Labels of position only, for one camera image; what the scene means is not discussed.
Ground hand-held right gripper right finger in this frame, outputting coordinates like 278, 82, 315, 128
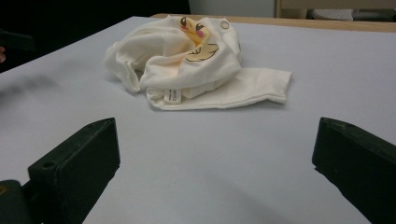
311, 117, 396, 224

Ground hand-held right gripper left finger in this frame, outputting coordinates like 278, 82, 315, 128
21, 117, 121, 224

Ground white baby shirt chick print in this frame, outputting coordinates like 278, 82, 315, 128
102, 14, 293, 112

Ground light blue table board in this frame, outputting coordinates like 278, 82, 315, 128
0, 16, 396, 224

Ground wooden table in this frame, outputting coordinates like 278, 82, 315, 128
150, 12, 396, 34

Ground white cabinet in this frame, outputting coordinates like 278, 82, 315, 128
188, 0, 276, 19

